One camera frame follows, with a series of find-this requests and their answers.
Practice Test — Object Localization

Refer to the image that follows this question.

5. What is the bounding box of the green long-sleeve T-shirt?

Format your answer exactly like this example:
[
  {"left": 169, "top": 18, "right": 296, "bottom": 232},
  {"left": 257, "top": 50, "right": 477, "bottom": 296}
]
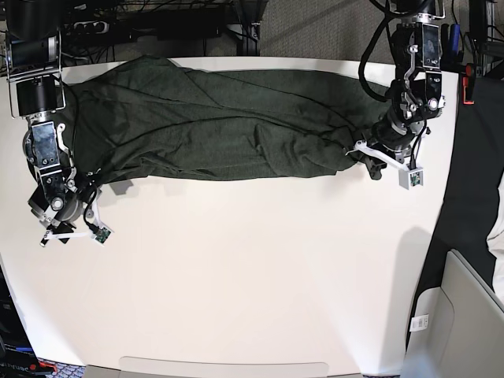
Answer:
[{"left": 54, "top": 56, "right": 388, "bottom": 185}]

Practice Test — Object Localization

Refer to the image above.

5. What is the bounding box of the white cloth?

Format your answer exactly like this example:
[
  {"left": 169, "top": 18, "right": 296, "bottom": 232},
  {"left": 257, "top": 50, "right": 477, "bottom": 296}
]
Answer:
[{"left": 487, "top": 219, "right": 503, "bottom": 254}]

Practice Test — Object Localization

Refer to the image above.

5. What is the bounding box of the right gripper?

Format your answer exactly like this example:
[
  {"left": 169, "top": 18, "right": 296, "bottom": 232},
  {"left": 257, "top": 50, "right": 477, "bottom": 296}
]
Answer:
[{"left": 45, "top": 187, "right": 102, "bottom": 236}]

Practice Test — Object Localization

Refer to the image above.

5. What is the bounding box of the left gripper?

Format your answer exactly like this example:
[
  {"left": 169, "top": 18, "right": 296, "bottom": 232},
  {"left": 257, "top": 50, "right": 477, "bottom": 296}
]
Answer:
[{"left": 363, "top": 120, "right": 425, "bottom": 180}]

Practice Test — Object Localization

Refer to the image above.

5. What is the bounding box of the dark grey cloth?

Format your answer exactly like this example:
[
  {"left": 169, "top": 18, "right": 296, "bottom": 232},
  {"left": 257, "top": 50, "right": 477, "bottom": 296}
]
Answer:
[{"left": 417, "top": 76, "right": 504, "bottom": 295}]

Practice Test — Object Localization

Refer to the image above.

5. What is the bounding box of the black box with label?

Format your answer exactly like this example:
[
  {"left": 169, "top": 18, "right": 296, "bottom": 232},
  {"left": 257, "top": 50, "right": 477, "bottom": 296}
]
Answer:
[{"left": 1, "top": 272, "right": 37, "bottom": 377}]

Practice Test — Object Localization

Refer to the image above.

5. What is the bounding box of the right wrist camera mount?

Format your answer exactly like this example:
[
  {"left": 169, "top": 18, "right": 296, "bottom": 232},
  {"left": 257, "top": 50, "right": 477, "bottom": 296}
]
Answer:
[{"left": 39, "top": 206, "right": 113, "bottom": 247}]

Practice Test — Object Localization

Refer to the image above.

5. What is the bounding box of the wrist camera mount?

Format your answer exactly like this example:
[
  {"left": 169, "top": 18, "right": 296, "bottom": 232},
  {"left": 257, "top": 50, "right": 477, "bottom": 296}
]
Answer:
[
  {"left": 39, "top": 206, "right": 113, "bottom": 247},
  {"left": 346, "top": 140, "right": 424, "bottom": 190}
]

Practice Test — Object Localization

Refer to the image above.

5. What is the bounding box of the white power strip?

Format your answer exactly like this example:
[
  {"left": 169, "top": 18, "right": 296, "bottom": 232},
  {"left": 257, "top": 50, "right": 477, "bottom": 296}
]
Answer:
[{"left": 63, "top": 20, "right": 110, "bottom": 35}]

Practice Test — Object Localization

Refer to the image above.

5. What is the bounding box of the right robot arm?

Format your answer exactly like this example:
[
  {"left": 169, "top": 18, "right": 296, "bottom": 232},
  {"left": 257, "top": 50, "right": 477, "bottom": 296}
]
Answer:
[{"left": 4, "top": 1, "right": 111, "bottom": 246}]

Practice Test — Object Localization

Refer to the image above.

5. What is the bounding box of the blue handled tool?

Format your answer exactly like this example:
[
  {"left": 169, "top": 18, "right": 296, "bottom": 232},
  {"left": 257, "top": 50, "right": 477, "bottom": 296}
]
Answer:
[{"left": 441, "top": 24, "right": 460, "bottom": 61}]

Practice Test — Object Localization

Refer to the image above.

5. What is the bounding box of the grey plastic bin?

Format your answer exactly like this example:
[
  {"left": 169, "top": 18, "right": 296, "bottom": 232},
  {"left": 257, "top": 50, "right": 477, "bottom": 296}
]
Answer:
[{"left": 400, "top": 250, "right": 503, "bottom": 377}]

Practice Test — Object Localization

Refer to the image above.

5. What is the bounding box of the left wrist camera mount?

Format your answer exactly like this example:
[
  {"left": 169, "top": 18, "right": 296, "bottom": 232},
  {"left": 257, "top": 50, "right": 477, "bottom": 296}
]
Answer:
[{"left": 346, "top": 140, "right": 424, "bottom": 190}]

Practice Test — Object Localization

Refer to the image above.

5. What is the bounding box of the white paper tag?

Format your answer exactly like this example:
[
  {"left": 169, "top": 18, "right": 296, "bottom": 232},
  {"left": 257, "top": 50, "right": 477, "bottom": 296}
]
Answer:
[{"left": 409, "top": 314, "right": 429, "bottom": 332}]

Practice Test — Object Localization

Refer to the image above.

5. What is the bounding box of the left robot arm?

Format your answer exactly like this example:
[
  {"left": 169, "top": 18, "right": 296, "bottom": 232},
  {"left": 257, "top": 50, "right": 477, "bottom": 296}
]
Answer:
[{"left": 354, "top": 1, "right": 446, "bottom": 189}]

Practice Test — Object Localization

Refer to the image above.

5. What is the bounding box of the red black clamp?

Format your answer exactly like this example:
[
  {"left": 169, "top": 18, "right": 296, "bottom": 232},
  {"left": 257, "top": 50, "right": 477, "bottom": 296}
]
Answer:
[{"left": 458, "top": 63, "right": 480, "bottom": 106}]

